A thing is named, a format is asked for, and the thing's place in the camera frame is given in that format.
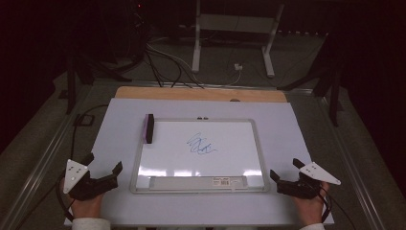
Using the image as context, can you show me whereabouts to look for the grey metal stand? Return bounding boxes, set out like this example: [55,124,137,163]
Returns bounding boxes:
[191,0,286,79]

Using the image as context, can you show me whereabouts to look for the white right sleeve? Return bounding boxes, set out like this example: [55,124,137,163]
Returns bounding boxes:
[299,222,326,230]

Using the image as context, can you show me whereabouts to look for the person's right hand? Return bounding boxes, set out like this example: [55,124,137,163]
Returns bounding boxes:
[290,181,330,227]

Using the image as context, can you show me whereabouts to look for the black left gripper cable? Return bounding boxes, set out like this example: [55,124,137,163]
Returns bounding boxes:
[13,103,110,230]

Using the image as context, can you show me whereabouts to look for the white left sleeve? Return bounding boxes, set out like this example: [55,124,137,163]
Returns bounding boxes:
[71,217,112,230]

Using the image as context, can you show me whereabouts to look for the white framed whiteboard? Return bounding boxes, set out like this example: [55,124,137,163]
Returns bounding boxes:
[129,117,270,196]

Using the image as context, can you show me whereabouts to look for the black tripod stand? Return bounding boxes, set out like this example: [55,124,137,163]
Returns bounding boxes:
[64,44,133,115]
[277,33,346,127]

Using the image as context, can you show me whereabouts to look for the white table mat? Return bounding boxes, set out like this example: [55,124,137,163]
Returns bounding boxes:
[64,97,335,227]

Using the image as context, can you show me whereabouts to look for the white sleeve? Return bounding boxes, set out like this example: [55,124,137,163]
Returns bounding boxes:
[299,222,326,230]
[71,217,112,230]

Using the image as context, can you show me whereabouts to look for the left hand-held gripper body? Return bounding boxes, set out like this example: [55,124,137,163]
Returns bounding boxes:
[62,158,120,202]

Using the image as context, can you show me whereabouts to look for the white plug with cable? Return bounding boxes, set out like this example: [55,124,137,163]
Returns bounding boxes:
[219,62,244,88]

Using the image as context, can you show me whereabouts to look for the black square floor box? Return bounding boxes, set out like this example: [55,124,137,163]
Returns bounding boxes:
[74,113,96,127]

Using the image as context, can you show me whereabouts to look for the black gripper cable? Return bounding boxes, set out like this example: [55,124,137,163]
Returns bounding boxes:
[13,103,110,230]
[318,185,357,230]

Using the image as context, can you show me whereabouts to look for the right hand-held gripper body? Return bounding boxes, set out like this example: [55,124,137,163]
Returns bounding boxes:
[276,161,342,200]

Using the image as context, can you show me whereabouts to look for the person's left hand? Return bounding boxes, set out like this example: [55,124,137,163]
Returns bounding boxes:
[59,177,105,220]

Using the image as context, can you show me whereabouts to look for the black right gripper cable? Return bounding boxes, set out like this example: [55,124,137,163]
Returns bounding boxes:
[318,185,357,230]

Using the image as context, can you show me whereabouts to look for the purple and black board eraser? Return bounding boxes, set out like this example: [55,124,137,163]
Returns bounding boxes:
[141,113,156,145]

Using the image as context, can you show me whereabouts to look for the black floor cables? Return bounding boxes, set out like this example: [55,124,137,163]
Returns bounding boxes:
[144,40,206,89]

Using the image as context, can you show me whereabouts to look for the grey metal floor rail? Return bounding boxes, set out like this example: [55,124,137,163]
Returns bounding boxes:
[0,83,96,230]
[314,92,386,230]

